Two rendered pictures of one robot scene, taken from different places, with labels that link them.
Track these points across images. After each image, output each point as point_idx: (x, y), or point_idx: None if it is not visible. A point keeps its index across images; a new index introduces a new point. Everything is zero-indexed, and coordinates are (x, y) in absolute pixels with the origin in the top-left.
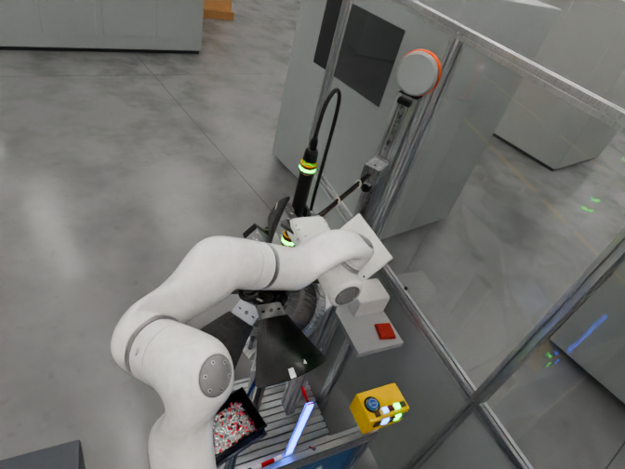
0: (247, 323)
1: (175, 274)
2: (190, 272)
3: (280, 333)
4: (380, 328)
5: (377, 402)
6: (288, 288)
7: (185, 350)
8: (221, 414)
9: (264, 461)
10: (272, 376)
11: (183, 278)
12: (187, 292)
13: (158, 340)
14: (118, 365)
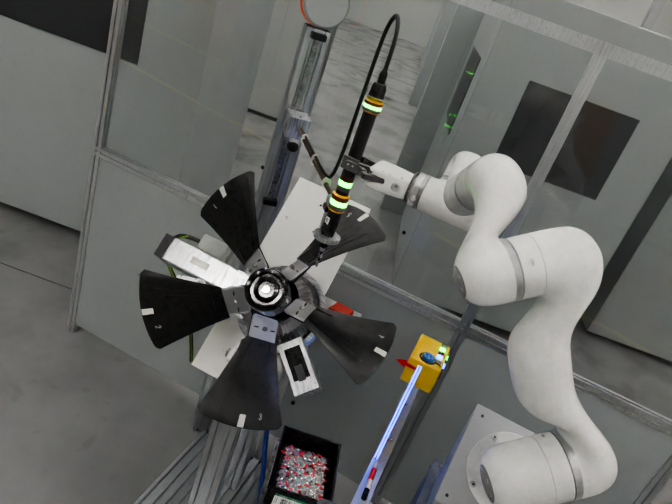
0: (269, 341)
1: (506, 191)
2: (517, 183)
3: (334, 324)
4: (337, 310)
5: (430, 353)
6: None
7: (579, 234)
8: (285, 466)
9: (367, 476)
10: (365, 365)
11: (516, 190)
12: (520, 203)
13: (545, 242)
14: (497, 295)
